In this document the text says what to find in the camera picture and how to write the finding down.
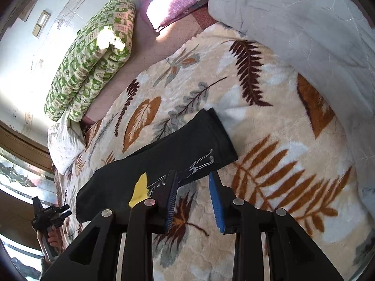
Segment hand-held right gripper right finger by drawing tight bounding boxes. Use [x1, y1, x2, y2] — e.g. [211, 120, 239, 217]
[209, 171, 345, 281]

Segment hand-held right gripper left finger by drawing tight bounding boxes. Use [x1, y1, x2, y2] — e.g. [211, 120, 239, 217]
[42, 170, 179, 281]

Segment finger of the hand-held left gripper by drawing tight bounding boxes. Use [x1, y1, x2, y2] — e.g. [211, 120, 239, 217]
[44, 206, 68, 216]
[50, 210, 72, 228]

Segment black pants with yellow patch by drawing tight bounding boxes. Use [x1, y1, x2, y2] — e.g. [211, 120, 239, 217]
[75, 108, 238, 223]

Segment person's left hand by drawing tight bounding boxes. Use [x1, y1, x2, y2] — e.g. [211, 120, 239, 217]
[37, 225, 63, 252]

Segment white crumpled cloth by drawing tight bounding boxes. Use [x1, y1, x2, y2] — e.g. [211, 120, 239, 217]
[47, 114, 86, 174]

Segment leaf print fleece blanket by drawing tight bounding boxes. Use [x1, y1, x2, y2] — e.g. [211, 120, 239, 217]
[54, 23, 370, 281]

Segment pink bed sheet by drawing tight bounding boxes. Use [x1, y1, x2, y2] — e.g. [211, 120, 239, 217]
[85, 6, 223, 123]

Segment green patterned folded quilt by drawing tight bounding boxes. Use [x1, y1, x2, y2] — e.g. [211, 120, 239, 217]
[44, 0, 137, 122]

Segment grey quilt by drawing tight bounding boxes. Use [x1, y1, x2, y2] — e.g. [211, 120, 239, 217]
[207, 0, 375, 164]

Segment purple pillow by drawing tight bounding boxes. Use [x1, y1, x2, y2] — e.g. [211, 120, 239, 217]
[139, 0, 214, 31]

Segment beige wall switch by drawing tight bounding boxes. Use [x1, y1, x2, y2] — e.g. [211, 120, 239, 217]
[32, 11, 51, 38]

